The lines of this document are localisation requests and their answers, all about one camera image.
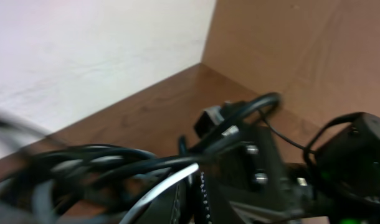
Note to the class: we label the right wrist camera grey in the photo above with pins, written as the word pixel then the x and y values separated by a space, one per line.
pixel 210 118

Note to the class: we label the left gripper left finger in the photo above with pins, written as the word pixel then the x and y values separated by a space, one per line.
pixel 167 208

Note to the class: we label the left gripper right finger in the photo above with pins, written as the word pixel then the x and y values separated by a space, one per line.
pixel 202 200

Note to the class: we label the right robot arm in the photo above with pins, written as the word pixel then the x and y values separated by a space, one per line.
pixel 339 182

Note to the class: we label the cardboard box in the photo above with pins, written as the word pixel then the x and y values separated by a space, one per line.
pixel 323 56

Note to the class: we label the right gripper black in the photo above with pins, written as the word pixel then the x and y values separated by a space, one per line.
pixel 260 187

